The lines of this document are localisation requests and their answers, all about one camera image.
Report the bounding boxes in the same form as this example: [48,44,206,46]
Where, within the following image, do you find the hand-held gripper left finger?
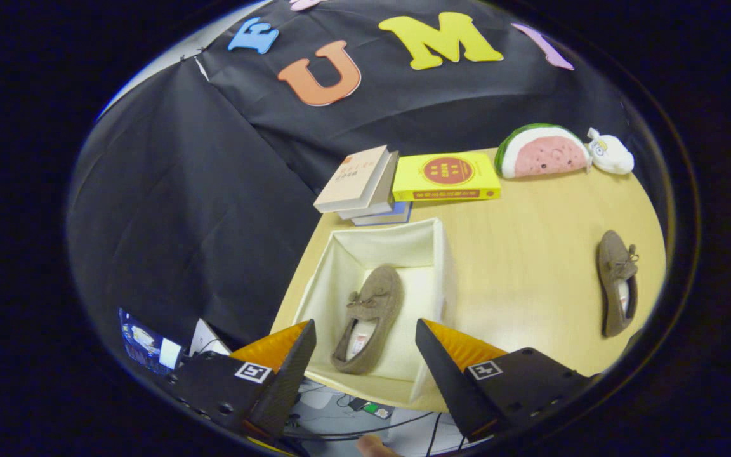
[161,319,317,442]

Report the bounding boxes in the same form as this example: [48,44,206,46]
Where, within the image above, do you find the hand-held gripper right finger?
[414,318,596,444]

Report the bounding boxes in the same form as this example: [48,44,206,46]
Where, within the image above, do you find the brown fluffy shoe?
[597,230,640,338]
[331,265,404,375]

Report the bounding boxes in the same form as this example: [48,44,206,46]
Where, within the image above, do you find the beige fabric storage box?
[293,218,456,407]

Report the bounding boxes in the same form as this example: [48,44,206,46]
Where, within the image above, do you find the blue printed box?
[118,308,183,375]

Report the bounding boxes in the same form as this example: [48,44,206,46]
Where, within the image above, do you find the white flat device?
[188,317,233,357]

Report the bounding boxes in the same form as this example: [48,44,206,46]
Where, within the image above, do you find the blue book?
[351,202,412,227]

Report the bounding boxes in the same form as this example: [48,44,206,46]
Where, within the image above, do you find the grey book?
[338,151,400,221]

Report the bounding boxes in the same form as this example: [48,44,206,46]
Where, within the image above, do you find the yellow book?
[392,151,502,202]

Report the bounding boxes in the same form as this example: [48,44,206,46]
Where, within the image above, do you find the black backdrop cloth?
[67,0,674,366]

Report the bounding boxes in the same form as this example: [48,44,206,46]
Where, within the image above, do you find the watermelon slice plush toy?
[494,123,591,180]

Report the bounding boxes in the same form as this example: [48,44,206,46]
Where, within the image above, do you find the white plush toy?
[586,127,635,175]

